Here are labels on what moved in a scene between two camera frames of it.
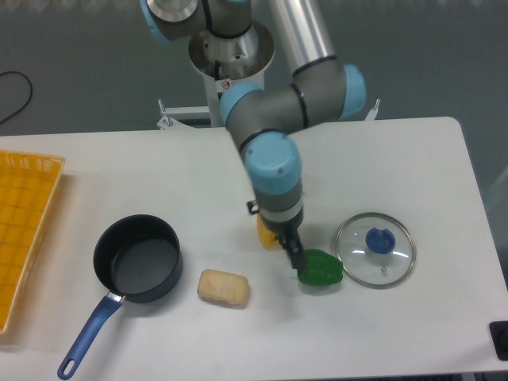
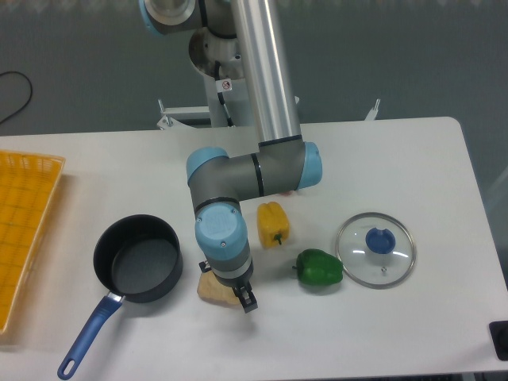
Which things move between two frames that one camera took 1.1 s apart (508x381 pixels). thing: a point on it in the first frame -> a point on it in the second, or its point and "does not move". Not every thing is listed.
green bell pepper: x=321 y=268 does not move
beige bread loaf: x=224 y=286 does not move
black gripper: x=288 y=240 -> x=242 y=288
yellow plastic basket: x=27 y=182 does not move
